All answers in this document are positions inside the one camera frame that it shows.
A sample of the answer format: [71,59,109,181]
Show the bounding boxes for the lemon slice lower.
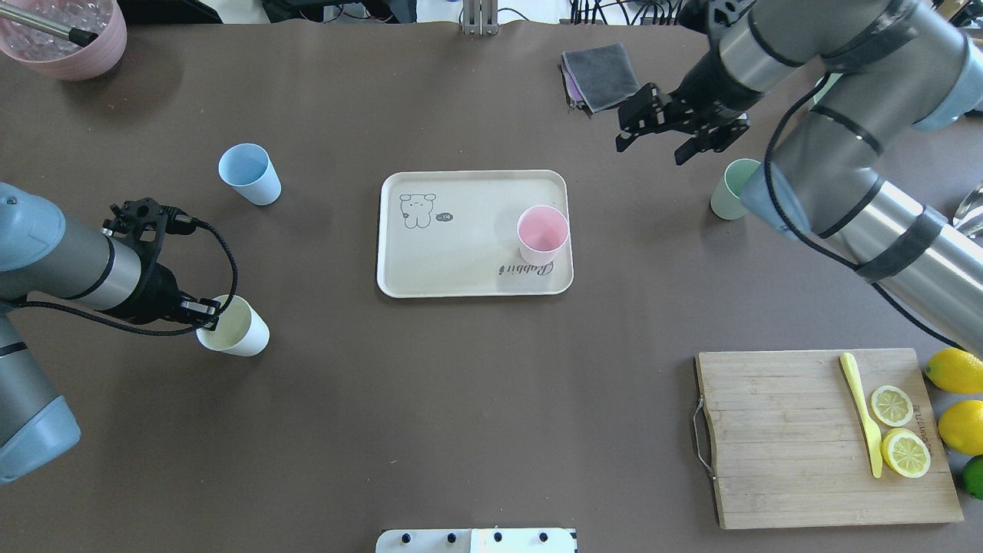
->
[881,428,932,478]

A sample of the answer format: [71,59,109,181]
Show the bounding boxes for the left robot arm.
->
[1,183,228,484]

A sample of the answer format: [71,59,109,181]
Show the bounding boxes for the green cup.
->
[710,158,761,221]

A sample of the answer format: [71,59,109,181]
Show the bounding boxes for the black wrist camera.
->
[103,198,203,265]
[675,0,756,36]

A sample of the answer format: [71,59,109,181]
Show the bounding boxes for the lemon slice upper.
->
[869,385,914,428]

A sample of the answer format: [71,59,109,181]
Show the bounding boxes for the metal scoop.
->
[952,182,982,238]

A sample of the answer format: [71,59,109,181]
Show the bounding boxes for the lemon slice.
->
[881,428,932,478]
[869,385,914,428]

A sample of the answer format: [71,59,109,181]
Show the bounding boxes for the yellow lemon outer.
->
[924,347,982,395]

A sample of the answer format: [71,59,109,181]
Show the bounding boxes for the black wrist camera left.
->
[103,198,203,265]

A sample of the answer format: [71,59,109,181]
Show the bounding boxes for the pink bowl with ice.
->
[1,1,127,81]

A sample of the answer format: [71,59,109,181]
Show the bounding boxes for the yellow plastic knife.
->
[839,351,884,478]

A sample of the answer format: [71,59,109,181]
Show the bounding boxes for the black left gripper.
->
[108,263,221,328]

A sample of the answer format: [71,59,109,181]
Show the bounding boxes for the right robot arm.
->
[617,1,982,355]

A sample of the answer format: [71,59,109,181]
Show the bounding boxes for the green lime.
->
[961,455,983,500]

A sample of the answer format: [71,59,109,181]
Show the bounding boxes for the metal muddler tube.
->
[1,2,99,47]

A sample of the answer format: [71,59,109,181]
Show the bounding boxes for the yellow lemon near board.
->
[938,399,982,456]

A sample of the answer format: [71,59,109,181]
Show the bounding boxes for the cream rabbit tray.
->
[376,171,574,299]

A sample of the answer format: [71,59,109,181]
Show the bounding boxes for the blue cup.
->
[217,143,282,206]

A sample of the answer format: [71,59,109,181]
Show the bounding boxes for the wooden cutting board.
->
[695,349,963,531]

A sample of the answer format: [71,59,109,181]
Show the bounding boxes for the cream cup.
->
[196,296,270,356]

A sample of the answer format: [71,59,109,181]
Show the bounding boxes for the pink cup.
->
[516,204,570,266]

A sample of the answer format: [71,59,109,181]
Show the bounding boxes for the grey folded cloth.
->
[561,42,640,113]

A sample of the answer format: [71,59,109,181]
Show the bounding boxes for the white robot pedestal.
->
[375,526,578,552]

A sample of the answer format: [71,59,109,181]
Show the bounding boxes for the aluminium frame post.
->
[461,0,499,36]

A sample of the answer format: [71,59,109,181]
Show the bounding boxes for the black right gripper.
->
[615,50,765,167]

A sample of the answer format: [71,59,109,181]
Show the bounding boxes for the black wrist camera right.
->
[675,0,756,36]

